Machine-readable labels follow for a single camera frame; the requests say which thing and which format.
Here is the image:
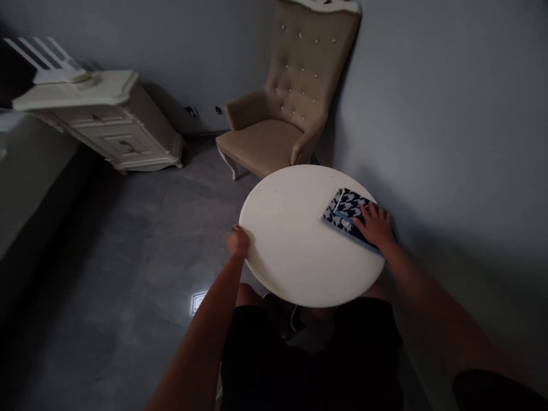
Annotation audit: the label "person's left hand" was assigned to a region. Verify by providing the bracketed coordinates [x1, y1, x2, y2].
[225, 225, 251, 259]

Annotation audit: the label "person's right hand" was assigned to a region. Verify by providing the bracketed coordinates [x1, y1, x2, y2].
[351, 204, 397, 251]

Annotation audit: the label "blue white patterned cloth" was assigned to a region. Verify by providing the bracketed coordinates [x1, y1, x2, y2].
[321, 187, 388, 253]

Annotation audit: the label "round white table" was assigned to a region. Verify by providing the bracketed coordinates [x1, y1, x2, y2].
[238, 164, 386, 309]

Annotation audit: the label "person's legs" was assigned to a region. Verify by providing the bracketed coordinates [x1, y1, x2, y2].
[236, 282, 333, 354]

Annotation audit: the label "beige tufted armchair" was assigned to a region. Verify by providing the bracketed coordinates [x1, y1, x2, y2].
[215, 0, 364, 182]

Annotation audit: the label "person's body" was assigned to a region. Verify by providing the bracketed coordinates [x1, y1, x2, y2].
[219, 295, 405, 411]

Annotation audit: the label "cream carved cabinet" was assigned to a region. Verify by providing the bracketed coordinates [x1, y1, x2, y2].
[11, 70, 187, 176]

